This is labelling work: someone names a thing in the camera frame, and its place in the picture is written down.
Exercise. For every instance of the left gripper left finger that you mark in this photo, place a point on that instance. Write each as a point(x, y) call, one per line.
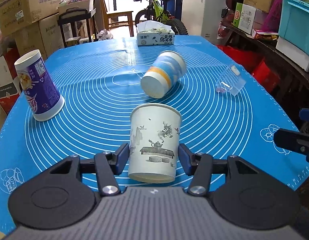
point(107, 166)

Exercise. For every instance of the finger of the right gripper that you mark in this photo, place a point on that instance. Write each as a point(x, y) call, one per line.
point(304, 114)
point(293, 141)

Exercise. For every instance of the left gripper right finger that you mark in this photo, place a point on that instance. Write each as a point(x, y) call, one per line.
point(200, 167)

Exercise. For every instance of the white ink-painting paper cup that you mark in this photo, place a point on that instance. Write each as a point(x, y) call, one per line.
point(154, 140)

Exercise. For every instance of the clear plastic cup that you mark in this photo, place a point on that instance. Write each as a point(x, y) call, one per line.
point(230, 81)

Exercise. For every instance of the purple paper cup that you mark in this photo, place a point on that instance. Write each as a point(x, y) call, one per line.
point(40, 91)

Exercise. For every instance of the blue sailboat paper cup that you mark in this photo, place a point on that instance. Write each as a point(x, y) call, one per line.
point(166, 70)

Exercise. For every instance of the dark wooden shelf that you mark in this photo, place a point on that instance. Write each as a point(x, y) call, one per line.
point(285, 60)

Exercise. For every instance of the red flat box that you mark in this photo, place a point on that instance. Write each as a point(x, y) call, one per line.
point(265, 77)

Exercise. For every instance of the blue silicone baking mat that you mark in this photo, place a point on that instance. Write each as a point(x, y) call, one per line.
point(100, 83)

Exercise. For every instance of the red gift bag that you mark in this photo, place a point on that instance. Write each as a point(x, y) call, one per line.
point(248, 59)

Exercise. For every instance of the teal plastic storage bin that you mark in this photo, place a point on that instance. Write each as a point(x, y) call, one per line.
point(294, 23)

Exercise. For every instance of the green white product box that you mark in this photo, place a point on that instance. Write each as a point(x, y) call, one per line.
point(244, 17)

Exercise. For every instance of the small white red carton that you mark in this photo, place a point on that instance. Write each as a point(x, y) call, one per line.
point(10, 88)

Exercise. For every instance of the white tissue box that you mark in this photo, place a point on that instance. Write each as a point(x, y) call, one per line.
point(150, 33)

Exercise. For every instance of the lower stacked cardboard box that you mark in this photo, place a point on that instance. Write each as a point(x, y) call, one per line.
point(44, 35)

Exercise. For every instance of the wooden chair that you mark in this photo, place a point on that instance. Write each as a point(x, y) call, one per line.
point(110, 15)

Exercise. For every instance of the white chest freezer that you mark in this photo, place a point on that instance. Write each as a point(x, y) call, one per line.
point(202, 18)

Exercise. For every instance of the black metal rack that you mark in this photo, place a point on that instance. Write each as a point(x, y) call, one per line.
point(73, 16)

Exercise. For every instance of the large open cardboard box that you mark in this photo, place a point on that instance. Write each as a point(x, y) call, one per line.
point(17, 14)

